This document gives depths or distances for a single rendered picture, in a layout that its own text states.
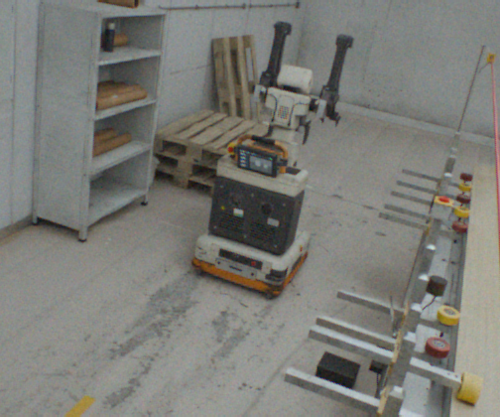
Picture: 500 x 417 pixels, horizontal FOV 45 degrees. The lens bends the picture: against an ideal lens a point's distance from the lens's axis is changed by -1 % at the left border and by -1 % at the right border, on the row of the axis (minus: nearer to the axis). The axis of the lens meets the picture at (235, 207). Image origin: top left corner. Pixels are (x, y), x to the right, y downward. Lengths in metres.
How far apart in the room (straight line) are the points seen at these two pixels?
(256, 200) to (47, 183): 1.49
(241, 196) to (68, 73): 1.34
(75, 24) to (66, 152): 0.84
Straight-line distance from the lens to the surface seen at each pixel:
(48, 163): 4.33
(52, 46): 4.13
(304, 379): 1.72
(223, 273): 3.97
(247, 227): 3.88
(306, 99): 3.93
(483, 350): 2.25
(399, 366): 1.68
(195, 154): 5.35
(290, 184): 3.69
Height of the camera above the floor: 1.98
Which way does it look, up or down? 22 degrees down
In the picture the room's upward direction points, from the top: 10 degrees clockwise
